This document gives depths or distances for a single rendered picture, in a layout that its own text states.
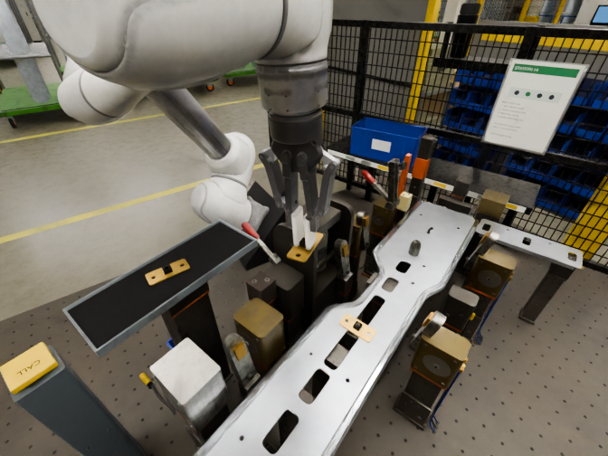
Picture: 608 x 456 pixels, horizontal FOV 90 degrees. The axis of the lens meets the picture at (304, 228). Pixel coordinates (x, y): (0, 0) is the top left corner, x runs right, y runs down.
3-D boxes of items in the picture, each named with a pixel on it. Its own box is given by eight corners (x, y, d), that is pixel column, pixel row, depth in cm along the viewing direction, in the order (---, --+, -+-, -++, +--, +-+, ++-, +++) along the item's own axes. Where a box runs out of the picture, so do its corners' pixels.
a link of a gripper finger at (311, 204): (306, 145, 46) (314, 145, 45) (315, 208, 52) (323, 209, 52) (294, 154, 43) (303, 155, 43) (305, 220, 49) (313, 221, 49)
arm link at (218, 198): (223, 232, 135) (178, 215, 119) (234, 194, 139) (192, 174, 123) (246, 233, 124) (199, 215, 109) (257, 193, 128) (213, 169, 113)
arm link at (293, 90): (308, 67, 33) (311, 122, 36) (338, 54, 39) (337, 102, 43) (240, 66, 36) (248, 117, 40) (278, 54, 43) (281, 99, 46)
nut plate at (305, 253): (305, 262, 52) (304, 258, 51) (285, 257, 54) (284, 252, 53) (324, 234, 58) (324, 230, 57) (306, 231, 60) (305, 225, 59)
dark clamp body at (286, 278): (291, 375, 94) (287, 292, 70) (263, 354, 99) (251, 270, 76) (306, 358, 98) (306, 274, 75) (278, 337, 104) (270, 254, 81)
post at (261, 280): (271, 380, 92) (261, 291, 68) (260, 370, 94) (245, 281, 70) (282, 368, 95) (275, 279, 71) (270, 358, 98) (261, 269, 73)
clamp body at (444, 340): (432, 441, 80) (479, 373, 59) (391, 410, 86) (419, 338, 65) (441, 419, 84) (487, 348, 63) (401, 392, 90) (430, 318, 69)
